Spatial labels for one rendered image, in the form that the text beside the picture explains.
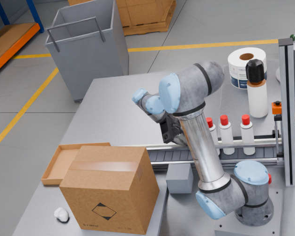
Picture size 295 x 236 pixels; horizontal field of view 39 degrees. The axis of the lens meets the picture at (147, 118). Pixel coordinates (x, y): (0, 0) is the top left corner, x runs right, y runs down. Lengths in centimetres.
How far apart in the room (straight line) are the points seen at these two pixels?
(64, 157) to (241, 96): 101
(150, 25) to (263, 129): 338
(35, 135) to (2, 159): 39
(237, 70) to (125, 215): 103
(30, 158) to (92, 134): 156
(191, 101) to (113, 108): 124
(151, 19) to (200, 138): 387
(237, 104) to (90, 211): 97
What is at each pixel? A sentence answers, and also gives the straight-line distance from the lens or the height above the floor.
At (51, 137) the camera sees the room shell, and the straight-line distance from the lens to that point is 398.
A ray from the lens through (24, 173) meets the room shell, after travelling 372.
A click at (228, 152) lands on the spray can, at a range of 191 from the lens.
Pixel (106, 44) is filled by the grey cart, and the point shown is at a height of 66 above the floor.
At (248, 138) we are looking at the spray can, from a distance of 184.
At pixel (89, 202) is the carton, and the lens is 168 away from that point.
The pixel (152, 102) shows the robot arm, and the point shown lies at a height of 127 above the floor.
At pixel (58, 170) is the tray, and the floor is 83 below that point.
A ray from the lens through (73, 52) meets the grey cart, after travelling 378.
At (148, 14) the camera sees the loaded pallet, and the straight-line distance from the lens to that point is 513.
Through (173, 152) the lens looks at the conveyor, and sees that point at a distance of 199.
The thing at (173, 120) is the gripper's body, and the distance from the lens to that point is 187.
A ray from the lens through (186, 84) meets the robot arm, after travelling 130.
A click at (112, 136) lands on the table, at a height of 83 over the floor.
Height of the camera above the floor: 220
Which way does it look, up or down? 36 degrees down
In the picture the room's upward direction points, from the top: 16 degrees counter-clockwise
